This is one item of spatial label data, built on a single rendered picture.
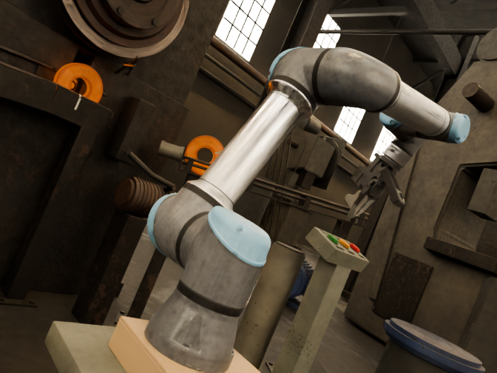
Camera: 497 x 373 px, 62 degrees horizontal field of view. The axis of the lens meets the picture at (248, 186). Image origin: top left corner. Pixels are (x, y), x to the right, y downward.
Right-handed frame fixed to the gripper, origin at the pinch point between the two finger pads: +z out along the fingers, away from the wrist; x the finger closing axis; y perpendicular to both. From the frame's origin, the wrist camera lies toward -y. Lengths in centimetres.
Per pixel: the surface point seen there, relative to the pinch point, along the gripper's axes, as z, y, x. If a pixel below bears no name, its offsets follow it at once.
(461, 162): -59, 73, -205
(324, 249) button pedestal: 12.5, -2.4, 4.5
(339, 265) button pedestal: 14.6, -5.5, -3.6
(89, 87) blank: 21, 74, 57
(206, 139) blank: 15, 61, 15
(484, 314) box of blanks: 8, -20, -132
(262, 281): 36.1, 8.2, 2.5
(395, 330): 20.6, -24.9, -23.6
